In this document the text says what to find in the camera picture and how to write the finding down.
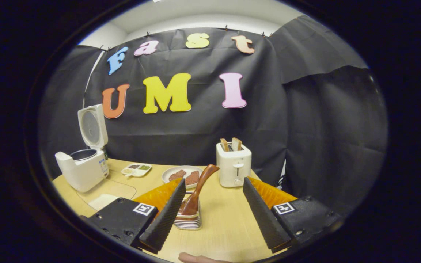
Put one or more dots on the toasted bread slice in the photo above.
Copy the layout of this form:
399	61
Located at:
236	144
224	145

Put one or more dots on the brown meat piece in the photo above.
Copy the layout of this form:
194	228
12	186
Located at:
177	175
192	178

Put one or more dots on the white divided condiment dish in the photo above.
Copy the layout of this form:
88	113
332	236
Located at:
136	170

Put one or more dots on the white toaster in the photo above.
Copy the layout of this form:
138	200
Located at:
232	168

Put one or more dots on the white round plate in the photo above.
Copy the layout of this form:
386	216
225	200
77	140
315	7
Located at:
192	168

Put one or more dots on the white rice cooker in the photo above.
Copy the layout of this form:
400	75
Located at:
82	171

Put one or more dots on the metal chopstick holder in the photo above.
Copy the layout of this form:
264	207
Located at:
188	222

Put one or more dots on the black backdrop cloth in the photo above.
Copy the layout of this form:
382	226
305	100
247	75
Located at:
203	131

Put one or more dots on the brown wooden spoon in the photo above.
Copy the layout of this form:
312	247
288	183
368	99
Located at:
200	186

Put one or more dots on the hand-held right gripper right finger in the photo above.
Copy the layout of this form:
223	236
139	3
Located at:
261	215

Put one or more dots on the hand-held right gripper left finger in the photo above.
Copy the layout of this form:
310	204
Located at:
166	215

